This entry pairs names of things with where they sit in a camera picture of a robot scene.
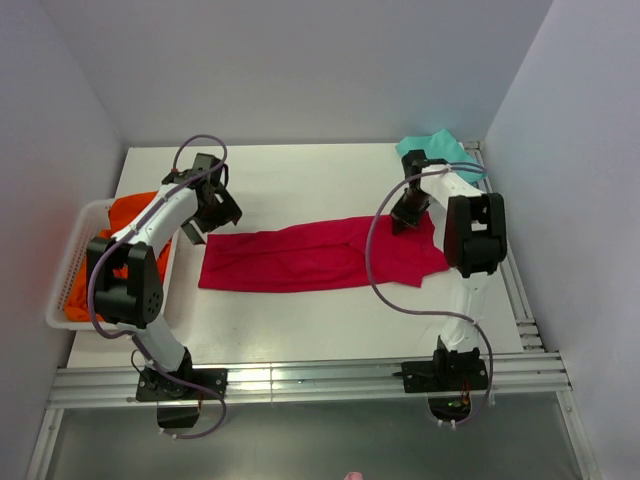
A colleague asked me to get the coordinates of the aluminium right side rail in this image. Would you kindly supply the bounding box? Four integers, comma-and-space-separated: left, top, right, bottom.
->
462, 141, 546, 354

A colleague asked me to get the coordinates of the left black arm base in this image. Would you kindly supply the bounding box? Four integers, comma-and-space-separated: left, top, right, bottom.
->
131, 351, 229, 440

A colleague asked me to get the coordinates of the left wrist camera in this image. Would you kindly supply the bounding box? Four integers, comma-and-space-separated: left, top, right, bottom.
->
162, 153, 229, 188

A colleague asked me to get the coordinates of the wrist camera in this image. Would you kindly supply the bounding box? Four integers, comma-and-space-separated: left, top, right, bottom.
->
162, 153, 229, 188
401, 149, 448, 179

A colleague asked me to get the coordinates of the aluminium rail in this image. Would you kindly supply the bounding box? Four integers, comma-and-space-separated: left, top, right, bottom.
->
46, 352, 572, 409
462, 141, 546, 354

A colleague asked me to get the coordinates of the aluminium front rail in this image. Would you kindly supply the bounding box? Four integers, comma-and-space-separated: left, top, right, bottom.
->
46, 352, 572, 409

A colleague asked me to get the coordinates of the teal folded t shirt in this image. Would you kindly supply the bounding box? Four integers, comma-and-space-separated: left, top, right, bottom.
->
395, 129, 486, 184

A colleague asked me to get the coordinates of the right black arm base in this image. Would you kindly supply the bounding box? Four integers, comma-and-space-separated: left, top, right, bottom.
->
393, 347, 490, 424

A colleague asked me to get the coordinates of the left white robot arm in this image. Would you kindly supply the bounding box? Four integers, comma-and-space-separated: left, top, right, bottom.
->
86, 178, 242, 399

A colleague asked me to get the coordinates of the crimson red t shirt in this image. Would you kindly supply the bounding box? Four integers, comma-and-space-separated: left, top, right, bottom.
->
198, 215, 449, 293

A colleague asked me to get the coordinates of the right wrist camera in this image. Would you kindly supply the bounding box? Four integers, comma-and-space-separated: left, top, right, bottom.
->
401, 149, 448, 179

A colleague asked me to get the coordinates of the white plastic basket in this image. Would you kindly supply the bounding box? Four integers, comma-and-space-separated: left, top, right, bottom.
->
45, 199, 115, 331

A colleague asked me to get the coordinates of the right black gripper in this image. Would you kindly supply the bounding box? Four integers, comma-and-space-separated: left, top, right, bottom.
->
390, 188, 431, 236

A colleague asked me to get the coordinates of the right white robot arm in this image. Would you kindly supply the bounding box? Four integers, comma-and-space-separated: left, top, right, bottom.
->
390, 160, 507, 354

